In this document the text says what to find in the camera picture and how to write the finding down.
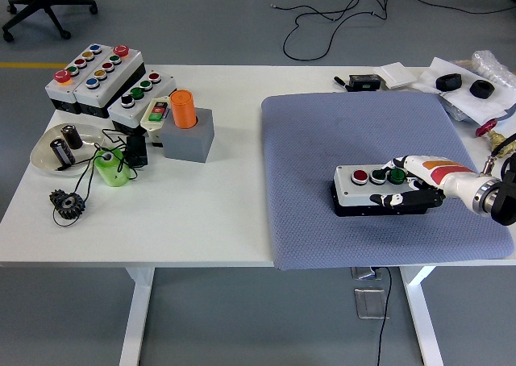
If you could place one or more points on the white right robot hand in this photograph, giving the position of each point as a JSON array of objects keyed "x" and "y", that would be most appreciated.
[{"x": 443, "y": 176}]

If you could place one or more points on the three-button box with black knob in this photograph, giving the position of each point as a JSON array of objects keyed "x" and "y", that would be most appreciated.
[{"x": 133, "y": 110}]

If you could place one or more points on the five-button control box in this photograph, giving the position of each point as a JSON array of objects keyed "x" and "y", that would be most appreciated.
[
  {"x": 56, "y": 90},
  {"x": 105, "y": 84}
]

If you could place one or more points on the white paper sheet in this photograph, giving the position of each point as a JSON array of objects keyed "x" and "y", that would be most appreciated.
[{"x": 443, "y": 65}]

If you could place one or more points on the bubble wrap bundle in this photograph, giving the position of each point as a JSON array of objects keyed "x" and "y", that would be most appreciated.
[{"x": 489, "y": 65}]

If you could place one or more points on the black panel meter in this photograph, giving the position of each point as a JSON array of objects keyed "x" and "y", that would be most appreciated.
[{"x": 363, "y": 83}]

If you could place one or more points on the metal floor plate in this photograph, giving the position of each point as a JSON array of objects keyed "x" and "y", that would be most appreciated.
[{"x": 363, "y": 273}]

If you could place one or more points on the grey-blue textured mat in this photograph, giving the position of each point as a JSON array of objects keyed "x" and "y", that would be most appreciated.
[{"x": 322, "y": 140}]

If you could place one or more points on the white table leg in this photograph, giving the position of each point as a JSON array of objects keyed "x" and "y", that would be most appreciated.
[
  {"x": 423, "y": 313},
  {"x": 137, "y": 321}
]

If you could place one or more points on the black pen tool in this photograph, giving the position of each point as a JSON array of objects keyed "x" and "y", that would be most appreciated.
[{"x": 340, "y": 81}]

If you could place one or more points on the metal floor socket box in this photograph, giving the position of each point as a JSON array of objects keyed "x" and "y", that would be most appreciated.
[{"x": 371, "y": 303}]

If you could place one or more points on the grey block holder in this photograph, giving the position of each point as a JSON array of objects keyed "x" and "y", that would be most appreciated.
[{"x": 185, "y": 144}]

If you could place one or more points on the orange cylinder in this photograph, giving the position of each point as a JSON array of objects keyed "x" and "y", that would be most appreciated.
[{"x": 182, "y": 110}]

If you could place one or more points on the black power adapter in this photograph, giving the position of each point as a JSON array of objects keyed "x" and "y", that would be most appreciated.
[{"x": 135, "y": 150}]

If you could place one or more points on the green plastic cylinder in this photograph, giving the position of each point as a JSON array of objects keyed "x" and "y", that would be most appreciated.
[{"x": 113, "y": 174}]

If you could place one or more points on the brown capacitor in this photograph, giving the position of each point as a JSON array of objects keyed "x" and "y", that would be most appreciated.
[{"x": 72, "y": 138}]

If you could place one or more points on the black capacitor with grey stripe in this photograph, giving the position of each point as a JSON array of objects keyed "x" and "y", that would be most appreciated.
[{"x": 62, "y": 152}]

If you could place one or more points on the black metal gear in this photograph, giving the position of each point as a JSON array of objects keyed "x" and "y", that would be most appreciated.
[{"x": 58, "y": 202}]

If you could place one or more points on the clear shallow dish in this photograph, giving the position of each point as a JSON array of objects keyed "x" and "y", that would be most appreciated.
[{"x": 42, "y": 156}]

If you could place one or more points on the white switch plate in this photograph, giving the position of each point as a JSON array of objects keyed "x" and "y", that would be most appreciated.
[{"x": 397, "y": 75}]

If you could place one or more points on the cream switch box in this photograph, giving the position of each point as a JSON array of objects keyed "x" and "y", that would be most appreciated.
[{"x": 150, "y": 129}]

